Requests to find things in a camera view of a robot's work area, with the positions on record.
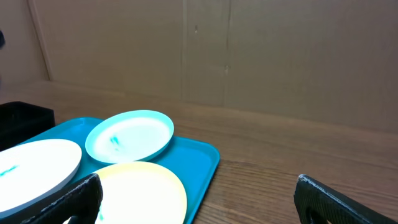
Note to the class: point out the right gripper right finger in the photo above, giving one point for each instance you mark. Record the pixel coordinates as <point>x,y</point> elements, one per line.
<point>317,203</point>

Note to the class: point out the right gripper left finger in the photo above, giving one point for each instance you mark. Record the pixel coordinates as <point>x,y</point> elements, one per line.
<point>77,203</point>

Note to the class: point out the yellow-green plate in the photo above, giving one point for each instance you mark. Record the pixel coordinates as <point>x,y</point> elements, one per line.
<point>140,192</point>

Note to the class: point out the pink plate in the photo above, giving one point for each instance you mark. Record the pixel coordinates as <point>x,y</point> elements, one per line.
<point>35,170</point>

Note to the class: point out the light blue plate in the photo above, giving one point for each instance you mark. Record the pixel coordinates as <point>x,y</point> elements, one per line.
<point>138,135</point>

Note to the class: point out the black plastic tray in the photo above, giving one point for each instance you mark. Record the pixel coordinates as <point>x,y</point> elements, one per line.
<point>21,121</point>

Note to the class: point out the teal plastic tray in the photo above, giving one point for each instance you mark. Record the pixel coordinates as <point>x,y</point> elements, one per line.
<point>193,162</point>

